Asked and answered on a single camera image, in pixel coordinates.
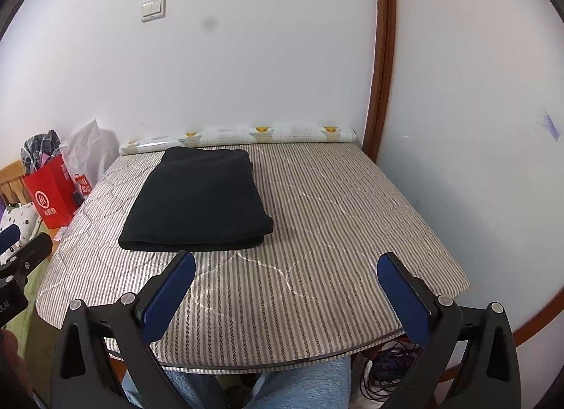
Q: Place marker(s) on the wooden headboard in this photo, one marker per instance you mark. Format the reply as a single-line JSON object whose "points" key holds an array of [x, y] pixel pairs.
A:
{"points": [[11, 180]]}

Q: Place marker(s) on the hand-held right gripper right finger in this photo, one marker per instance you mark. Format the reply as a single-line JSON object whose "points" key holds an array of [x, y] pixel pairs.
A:
{"points": [[401, 299]]}

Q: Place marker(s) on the white plastic bag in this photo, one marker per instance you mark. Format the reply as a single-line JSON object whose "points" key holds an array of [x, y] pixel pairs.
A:
{"points": [[92, 149]]}

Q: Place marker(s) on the striped quilted pad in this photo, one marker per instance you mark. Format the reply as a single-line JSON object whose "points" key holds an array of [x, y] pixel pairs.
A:
{"points": [[330, 237]]}

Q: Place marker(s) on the person's left leg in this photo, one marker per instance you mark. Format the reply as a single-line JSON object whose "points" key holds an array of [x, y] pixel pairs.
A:
{"points": [[194, 391]]}

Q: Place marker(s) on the person's left hand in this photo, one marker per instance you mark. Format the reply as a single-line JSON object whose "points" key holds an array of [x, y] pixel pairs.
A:
{"points": [[8, 343]]}

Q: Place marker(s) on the white light switch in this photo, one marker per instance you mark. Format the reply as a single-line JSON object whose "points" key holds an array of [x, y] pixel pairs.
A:
{"points": [[154, 8]]}

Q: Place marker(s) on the wooden nightstand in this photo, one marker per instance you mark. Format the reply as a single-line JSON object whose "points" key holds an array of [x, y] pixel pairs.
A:
{"points": [[58, 241]]}

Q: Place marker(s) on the white floral blanket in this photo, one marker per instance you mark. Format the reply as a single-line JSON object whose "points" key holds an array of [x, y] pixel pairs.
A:
{"points": [[22, 217]]}

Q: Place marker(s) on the black sweatshirt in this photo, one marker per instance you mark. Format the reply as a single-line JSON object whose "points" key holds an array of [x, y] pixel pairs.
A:
{"points": [[198, 202]]}

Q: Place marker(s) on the brown wooden door frame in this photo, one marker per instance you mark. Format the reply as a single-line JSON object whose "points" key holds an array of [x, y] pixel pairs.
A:
{"points": [[383, 61]]}

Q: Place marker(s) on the person's leg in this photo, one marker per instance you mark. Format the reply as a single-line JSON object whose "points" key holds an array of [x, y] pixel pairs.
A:
{"points": [[308, 382], [194, 391]]}

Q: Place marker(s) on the red paper bag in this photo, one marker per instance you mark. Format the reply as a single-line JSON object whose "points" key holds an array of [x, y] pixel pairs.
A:
{"points": [[48, 202]]}

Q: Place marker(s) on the grey plaid cloth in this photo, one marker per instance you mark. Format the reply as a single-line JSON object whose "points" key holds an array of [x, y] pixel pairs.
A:
{"points": [[37, 147]]}

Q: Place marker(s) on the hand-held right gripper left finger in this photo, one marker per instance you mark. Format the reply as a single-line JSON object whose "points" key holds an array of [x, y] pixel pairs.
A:
{"points": [[169, 299]]}

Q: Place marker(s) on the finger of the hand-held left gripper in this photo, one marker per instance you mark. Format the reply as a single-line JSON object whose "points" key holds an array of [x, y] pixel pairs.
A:
{"points": [[8, 237], [31, 252]]}

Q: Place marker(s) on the person's right leg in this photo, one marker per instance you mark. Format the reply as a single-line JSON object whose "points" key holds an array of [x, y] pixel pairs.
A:
{"points": [[308, 382]]}

